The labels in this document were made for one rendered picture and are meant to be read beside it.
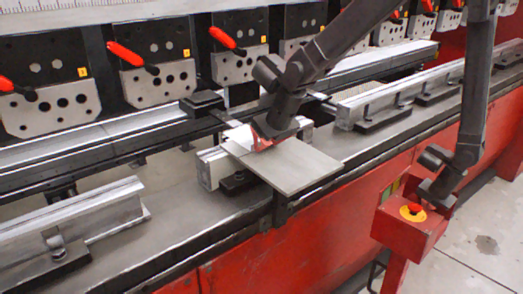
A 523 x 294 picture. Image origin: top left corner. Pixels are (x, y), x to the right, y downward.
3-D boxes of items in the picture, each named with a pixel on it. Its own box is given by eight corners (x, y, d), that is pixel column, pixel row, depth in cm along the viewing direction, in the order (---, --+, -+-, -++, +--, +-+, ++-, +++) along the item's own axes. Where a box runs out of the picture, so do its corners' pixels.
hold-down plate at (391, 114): (364, 135, 118) (366, 127, 117) (352, 130, 122) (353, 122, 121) (412, 113, 134) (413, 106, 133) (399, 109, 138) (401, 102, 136)
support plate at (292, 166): (287, 197, 70) (287, 194, 70) (219, 147, 88) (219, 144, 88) (344, 168, 80) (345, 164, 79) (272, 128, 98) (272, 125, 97)
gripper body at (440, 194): (424, 180, 106) (437, 164, 101) (454, 202, 101) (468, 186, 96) (415, 190, 102) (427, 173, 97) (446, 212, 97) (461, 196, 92)
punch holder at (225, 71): (217, 89, 77) (212, 12, 69) (198, 79, 83) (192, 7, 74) (268, 76, 85) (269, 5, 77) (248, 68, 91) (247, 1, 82)
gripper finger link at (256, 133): (241, 143, 84) (251, 118, 77) (263, 134, 88) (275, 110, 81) (256, 164, 82) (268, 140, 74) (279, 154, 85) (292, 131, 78)
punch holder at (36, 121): (11, 142, 56) (-33, 40, 47) (5, 124, 62) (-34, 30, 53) (104, 118, 64) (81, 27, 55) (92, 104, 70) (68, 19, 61)
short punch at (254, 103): (229, 116, 87) (227, 80, 82) (225, 113, 88) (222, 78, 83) (260, 106, 92) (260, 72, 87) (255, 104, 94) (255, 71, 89)
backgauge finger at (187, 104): (221, 138, 94) (220, 122, 91) (178, 108, 111) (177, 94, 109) (256, 126, 100) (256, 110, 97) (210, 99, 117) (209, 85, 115)
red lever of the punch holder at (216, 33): (217, 26, 66) (249, 52, 73) (207, 22, 69) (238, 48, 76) (212, 34, 66) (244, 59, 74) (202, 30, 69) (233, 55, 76)
